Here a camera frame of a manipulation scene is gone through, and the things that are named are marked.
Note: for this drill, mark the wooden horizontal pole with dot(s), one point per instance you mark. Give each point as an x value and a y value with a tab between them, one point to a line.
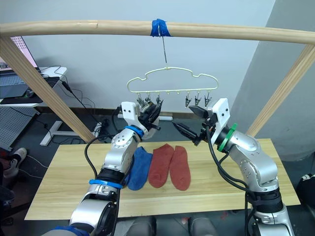
73	27

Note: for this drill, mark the metal hanger hook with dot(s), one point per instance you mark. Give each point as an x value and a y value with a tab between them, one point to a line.
164	49

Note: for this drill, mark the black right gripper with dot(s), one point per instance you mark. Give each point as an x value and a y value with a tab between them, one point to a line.
208	125

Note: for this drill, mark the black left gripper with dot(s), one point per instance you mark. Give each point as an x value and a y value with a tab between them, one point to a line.
150	121

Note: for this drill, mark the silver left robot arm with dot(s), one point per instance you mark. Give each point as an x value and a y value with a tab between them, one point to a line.
118	152

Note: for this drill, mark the metal hanger clip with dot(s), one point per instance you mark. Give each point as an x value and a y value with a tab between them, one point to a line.
148	98
187	101
159	99
207	100
197	100
139	100

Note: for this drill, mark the black mouse pad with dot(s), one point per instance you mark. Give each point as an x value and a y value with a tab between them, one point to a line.
17	100

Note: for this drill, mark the cream plastic clip hanger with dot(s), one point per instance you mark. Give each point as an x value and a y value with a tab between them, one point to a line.
167	68

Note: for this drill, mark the blue sock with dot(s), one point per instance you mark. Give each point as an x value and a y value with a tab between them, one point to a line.
139	169

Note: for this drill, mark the blue tape wrap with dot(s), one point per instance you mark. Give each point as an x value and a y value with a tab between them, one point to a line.
156	30

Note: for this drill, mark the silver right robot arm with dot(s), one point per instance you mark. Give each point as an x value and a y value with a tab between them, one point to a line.
256	162

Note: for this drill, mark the wooden slanted post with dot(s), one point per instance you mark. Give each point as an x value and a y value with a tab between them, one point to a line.
37	81
283	91

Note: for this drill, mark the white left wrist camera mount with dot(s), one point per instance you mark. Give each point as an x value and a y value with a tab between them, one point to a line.
130	111

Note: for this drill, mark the computer mouse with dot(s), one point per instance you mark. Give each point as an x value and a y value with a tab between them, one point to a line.
30	93

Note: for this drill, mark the grey perforated panel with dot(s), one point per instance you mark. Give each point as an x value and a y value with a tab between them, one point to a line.
14	125

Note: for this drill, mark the white sneaker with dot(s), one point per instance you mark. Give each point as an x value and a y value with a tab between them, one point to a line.
16	157

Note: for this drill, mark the red sock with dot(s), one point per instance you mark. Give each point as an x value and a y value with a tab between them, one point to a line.
180	169
160	167

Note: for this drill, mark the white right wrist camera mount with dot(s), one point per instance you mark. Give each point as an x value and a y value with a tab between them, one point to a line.
221	110

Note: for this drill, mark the white standing desk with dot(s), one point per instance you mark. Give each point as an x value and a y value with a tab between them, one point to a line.
53	130

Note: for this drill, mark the black and white bag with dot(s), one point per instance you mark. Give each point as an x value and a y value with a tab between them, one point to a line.
307	189

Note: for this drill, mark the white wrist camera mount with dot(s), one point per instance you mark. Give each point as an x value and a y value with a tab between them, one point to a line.
130	111
221	110

